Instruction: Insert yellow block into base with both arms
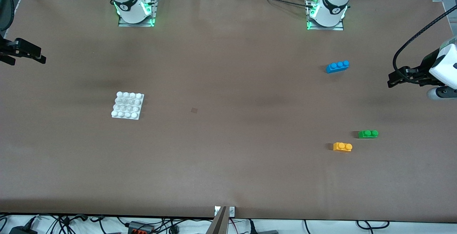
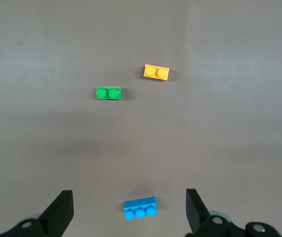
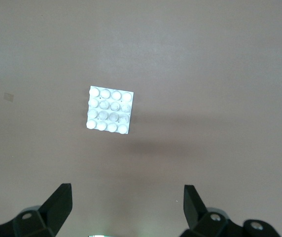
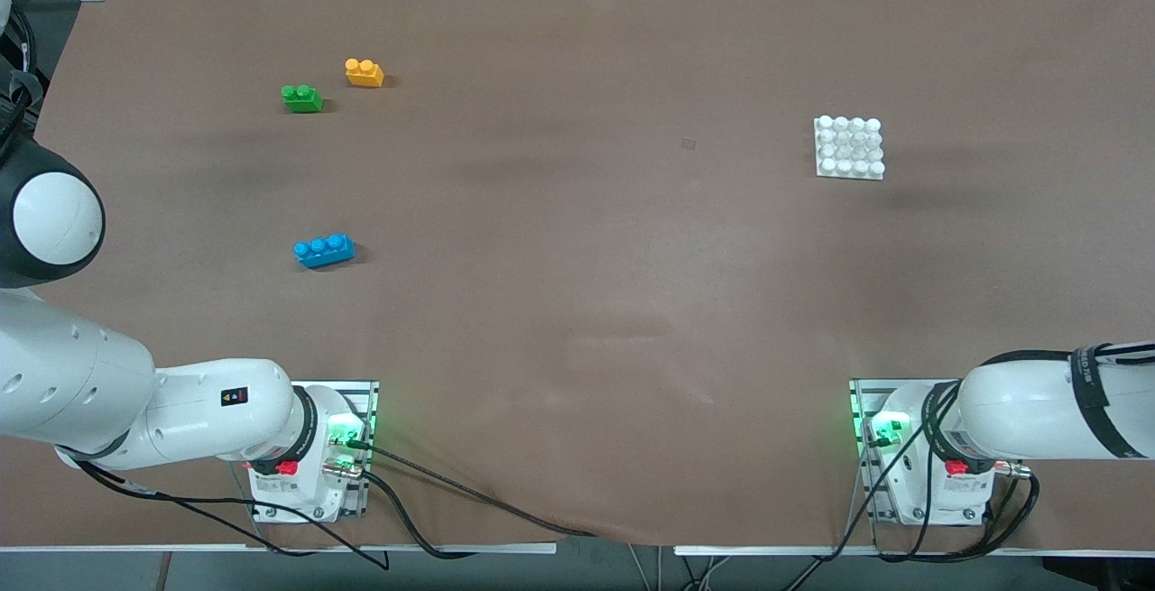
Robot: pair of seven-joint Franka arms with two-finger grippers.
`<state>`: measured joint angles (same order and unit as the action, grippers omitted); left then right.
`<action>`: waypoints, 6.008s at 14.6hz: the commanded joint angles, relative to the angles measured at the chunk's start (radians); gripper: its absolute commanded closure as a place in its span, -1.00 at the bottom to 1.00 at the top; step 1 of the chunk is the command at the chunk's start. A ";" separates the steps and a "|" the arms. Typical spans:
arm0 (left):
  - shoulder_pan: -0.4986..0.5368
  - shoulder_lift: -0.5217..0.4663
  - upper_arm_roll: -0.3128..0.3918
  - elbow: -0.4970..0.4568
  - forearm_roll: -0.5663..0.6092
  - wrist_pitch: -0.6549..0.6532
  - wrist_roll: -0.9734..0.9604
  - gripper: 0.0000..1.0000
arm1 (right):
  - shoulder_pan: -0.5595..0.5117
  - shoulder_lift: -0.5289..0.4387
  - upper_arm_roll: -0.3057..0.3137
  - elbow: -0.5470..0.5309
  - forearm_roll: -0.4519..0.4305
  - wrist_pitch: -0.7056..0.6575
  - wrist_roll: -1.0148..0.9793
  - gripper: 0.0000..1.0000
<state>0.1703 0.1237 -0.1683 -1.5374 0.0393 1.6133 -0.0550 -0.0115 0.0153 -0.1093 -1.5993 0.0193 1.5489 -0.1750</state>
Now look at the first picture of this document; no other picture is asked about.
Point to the black power plug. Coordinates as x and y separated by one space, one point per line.
23 229

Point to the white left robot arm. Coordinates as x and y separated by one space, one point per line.
332 1

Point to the green toy block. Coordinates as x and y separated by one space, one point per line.
368 134

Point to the black adapter with red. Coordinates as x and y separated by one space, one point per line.
141 227

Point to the white studded base plate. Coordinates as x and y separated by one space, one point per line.
128 105

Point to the blue toy block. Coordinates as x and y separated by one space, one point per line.
337 66

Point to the yellow toy block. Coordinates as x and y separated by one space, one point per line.
342 147

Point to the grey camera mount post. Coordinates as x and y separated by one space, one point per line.
219 223

